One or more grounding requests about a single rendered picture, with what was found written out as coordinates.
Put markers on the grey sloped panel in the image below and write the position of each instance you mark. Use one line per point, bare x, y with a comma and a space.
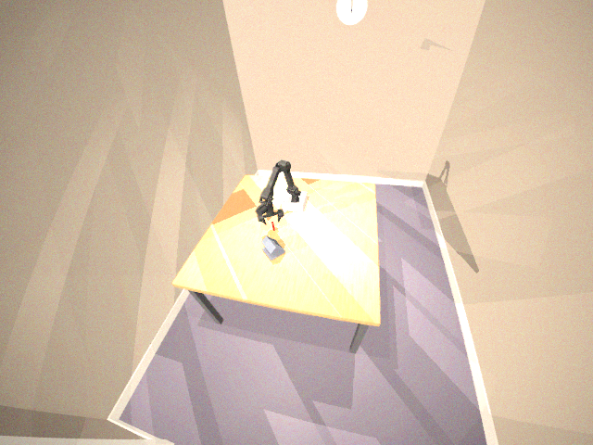
272, 248

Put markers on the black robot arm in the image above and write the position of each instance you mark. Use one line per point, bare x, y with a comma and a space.
267, 192

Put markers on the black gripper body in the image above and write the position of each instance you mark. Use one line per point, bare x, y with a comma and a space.
270, 213

